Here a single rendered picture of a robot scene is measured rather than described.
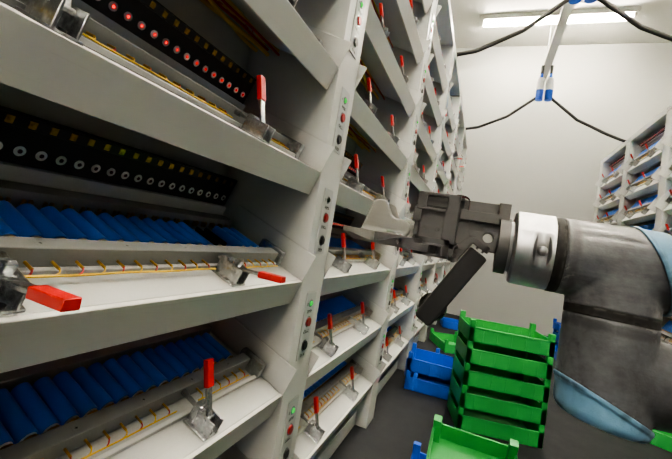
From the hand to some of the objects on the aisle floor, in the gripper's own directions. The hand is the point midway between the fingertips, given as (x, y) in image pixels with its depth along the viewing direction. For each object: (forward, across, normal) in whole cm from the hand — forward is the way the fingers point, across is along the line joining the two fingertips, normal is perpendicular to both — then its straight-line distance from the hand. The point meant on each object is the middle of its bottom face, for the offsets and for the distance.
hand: (355, 235), depth 55 cm
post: (+20, -13, +64) cm, 68 cm away
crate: (-22, -46, +56) cm, 76 cm away
